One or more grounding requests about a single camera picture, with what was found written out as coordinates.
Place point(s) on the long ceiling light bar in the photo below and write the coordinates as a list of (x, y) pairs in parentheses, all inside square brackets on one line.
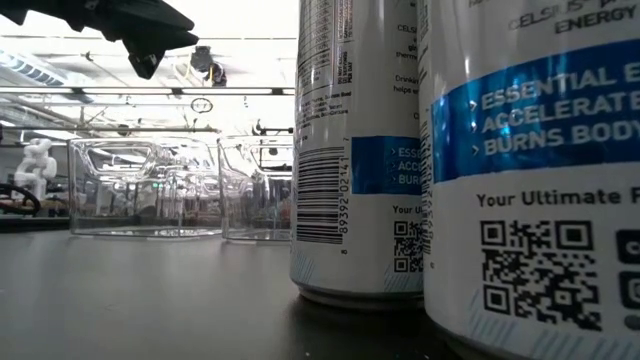
[(125, 91)]

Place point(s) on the grey ventilation duct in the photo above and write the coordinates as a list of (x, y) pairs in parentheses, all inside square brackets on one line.
[(30, 70)]

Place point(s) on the grey ceiling pipe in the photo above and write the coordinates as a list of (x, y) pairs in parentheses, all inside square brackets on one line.
[(100, 129)]

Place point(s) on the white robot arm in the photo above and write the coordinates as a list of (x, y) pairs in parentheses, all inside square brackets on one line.
[(36, 165)]

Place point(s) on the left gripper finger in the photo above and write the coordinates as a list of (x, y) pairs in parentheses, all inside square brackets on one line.
[(146, 62), (150, 25)]

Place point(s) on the clear plastic bin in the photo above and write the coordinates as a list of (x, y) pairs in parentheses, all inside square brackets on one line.
[(100, 200), (250, 200)]

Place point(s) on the blue and white soda can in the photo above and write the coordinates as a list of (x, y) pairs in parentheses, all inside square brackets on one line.
[(525, 200), (350, 100)]

